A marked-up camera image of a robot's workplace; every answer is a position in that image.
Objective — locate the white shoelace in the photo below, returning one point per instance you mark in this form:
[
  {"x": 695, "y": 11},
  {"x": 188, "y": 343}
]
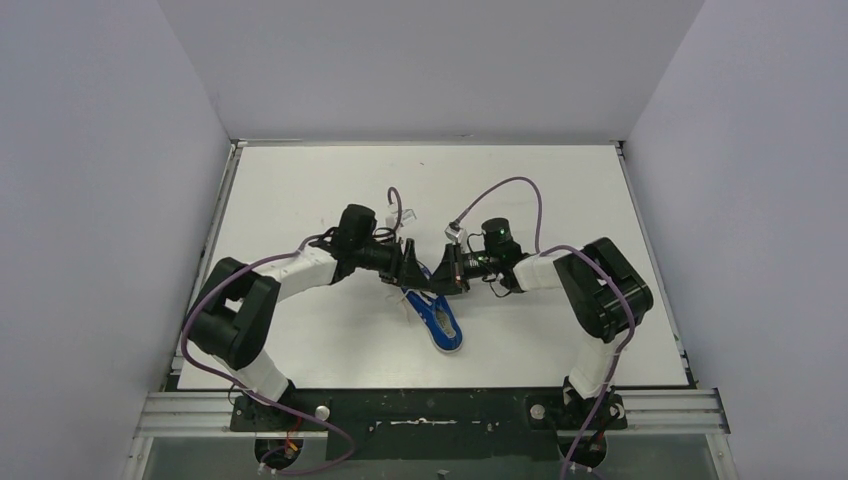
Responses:
[{"x": 399, "y": 300}]

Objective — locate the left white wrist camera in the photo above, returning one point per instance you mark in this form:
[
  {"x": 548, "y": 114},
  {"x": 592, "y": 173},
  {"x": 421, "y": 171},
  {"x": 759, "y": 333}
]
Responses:
[{"x": 397, "y": 219}]

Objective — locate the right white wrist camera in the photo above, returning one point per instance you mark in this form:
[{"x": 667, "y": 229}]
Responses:
[{"x": 455, "y": 233}]

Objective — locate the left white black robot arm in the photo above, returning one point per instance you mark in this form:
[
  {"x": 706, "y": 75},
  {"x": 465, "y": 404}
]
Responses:
[{"x": 231, "y": 319}]

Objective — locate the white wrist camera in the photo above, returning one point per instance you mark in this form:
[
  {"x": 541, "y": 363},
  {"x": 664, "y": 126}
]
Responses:
[
  {"x": 397, "y": 219},
  {"x": 455, "y": 233}
]

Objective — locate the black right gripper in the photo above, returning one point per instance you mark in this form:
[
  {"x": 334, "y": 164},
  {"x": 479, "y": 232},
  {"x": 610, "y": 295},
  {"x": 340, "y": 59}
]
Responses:
[{"x": 450, "y": 278}]

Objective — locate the blue canvas sneaker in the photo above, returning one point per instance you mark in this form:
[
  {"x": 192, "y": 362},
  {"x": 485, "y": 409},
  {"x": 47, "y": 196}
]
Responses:
[{"x": 438, "y": 318}]

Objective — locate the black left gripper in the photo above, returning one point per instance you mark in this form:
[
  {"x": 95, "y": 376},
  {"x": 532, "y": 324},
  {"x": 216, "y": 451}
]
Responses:
[{"x": 406, "y": 261}]

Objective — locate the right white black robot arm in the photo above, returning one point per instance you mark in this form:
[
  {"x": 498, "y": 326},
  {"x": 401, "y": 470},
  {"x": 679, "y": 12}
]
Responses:
[{"x": 607, "y": 296}]

